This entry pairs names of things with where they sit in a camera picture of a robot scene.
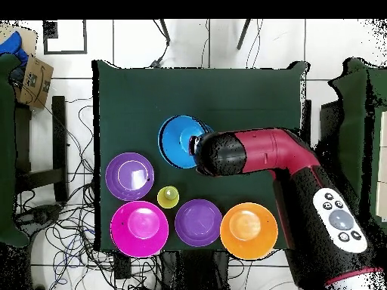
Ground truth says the blue bowl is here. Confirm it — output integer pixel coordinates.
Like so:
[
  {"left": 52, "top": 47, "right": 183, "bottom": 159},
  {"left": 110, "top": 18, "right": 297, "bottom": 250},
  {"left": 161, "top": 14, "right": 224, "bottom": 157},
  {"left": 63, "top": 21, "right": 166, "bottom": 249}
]
[{"left": 157, "top": 115, "right": 215, "bottom": 169}]

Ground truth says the yellow cup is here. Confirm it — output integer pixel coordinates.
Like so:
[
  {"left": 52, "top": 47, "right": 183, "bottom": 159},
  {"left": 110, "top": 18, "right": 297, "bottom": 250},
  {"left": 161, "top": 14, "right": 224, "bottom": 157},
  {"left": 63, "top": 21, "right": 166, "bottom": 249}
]
[{"left": 156, "top": 185, "right": 180, "bottom": 210}]

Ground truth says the dark green tablecloth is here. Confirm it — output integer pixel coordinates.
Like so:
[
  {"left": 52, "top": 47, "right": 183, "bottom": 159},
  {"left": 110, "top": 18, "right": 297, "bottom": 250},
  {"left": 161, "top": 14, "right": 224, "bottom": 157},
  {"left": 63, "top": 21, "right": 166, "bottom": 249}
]
[{"left": 91, "top": 59, "right": 309, "bottom": 252}]

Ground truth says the purple bowl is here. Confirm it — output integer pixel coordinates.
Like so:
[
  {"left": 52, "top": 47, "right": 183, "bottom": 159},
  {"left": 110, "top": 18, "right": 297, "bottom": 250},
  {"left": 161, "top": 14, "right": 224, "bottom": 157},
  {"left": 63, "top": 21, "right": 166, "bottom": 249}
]
[
  {"left": 104, "top": 152, "right": 156, "bottom": 202},
  {"left": 174, "top": 199, "right": 224, "bottom": 248}
]

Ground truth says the large pink bowl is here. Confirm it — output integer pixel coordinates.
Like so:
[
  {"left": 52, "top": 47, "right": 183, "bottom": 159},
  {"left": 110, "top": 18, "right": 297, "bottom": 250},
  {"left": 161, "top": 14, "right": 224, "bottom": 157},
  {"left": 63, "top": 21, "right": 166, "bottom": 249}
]
[{"left": 109, "top": 200, "right": 169, "bottom": 258}]

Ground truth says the large yellow bowl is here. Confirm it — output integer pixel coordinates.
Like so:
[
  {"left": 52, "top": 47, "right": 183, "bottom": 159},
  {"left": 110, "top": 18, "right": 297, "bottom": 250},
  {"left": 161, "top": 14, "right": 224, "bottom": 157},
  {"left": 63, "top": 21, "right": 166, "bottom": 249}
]
[{"left": 219, "top": 202, "right": 279, "bottom": 261}]

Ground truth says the black wooden stand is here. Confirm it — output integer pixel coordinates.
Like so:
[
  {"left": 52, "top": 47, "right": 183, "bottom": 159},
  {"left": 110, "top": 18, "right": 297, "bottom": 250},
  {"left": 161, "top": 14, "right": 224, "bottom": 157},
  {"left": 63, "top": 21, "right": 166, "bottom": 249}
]
[
  {"left": 302, "top": 99, "right": 344, "bottom": 158},
  {"left": 14, "top": 95, "right": 70, "bottom": 203}
]

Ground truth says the black power strip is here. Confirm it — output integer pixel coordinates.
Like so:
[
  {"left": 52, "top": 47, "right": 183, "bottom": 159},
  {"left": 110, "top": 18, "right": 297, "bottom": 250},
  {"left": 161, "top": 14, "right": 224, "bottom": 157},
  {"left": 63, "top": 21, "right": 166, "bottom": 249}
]
[{"left": 113, "top": 251, "right": 132, "bottom": 279}]

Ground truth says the green cloth side table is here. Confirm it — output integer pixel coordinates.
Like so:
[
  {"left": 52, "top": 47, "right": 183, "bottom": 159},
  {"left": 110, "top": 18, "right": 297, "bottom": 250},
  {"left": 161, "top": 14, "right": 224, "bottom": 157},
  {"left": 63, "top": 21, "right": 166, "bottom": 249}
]
[
  {"left": 328, "top": 57, "right": 387, "bottom": 233},
  {"left": 0, "top": 53, "right": 31, "bottom": 249}
]

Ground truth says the cardboard box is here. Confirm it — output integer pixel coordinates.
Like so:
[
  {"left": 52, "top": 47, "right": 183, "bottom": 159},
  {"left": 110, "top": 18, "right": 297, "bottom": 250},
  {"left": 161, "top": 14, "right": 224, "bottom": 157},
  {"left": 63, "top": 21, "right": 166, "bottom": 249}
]
[{"left": 17, "top": 54, "right": 55, "bottom": 110}]

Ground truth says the white box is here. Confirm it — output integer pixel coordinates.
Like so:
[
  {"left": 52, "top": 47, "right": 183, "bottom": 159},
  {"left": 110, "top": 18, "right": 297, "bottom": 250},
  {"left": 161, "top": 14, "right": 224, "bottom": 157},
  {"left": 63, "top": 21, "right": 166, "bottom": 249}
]
[{"left": 375, "top": 110, "right": 387, "bottom": 223}]

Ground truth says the blue cloth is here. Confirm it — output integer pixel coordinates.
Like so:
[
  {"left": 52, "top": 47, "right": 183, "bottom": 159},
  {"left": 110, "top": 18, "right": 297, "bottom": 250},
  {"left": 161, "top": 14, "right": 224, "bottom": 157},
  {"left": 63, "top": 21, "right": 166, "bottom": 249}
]
[{"left": 0, "top": 30, "right": 30, "bottom": 66}]

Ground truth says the tangle of floor cables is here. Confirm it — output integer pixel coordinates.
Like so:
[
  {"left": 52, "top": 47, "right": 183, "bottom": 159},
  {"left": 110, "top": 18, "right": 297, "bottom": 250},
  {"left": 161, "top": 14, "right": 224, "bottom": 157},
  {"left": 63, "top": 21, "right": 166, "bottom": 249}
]
[{"left": 14, "top": 96, "right": 166, "bottom": 290}]

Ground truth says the black camera tripod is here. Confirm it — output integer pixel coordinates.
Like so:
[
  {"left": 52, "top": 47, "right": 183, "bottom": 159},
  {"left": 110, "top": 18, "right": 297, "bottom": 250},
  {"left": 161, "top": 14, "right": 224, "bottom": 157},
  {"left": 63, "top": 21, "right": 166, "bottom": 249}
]
[{"left": 159, "top": 19, "right": 252, "bottom": 51}]

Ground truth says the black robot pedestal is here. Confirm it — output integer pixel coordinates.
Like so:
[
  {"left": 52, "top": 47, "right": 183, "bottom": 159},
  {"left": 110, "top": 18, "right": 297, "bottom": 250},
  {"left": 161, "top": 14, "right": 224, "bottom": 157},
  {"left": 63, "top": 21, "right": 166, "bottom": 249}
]
[{"left": 159, "top": 250, "right": 229, "bottom": 290}]

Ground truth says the grey pedestal leg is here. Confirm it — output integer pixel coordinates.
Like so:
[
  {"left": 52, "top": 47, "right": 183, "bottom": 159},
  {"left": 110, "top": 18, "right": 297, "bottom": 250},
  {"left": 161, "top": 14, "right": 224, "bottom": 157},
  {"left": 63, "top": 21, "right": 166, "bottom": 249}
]
[{"left": 16, "top": 203, "right": 63, "bottom": 232}]

